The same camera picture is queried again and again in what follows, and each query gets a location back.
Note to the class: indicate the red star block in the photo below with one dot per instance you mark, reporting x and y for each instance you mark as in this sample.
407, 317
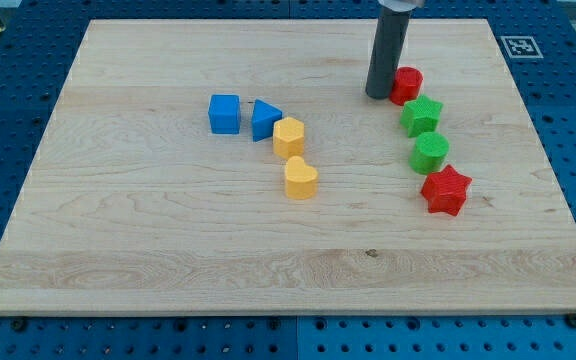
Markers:
446, 191

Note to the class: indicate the yellow heart block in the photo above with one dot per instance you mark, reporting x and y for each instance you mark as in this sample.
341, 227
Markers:
300, 179

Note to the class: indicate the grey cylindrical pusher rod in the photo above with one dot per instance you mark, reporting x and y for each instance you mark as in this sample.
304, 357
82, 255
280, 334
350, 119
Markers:
388, 42

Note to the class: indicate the white fiducial marker tag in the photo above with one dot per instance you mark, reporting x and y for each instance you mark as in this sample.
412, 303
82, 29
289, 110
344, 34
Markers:
521, 47

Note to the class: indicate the blue triangle block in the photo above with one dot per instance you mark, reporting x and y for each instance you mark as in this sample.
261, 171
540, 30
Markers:
263, 118

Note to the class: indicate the red cylinder block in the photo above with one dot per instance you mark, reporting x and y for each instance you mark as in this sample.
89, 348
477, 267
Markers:
406, 86

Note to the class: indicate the light wooden board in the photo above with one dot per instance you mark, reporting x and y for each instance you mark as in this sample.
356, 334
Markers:
134, 207

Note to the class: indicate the yellow hexagon block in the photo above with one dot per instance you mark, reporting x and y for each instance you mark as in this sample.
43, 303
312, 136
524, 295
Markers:
288, 137

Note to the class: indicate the blue cube block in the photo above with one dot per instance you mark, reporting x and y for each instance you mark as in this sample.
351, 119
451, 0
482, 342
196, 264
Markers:
224, 114

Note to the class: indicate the green cylinder block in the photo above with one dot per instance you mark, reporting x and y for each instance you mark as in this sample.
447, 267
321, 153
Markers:
429, 152

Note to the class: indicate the green star block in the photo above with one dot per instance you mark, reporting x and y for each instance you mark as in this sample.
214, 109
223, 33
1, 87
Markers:
420, 115

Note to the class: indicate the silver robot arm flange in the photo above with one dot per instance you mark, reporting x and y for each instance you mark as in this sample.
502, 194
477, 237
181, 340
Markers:
402, 5

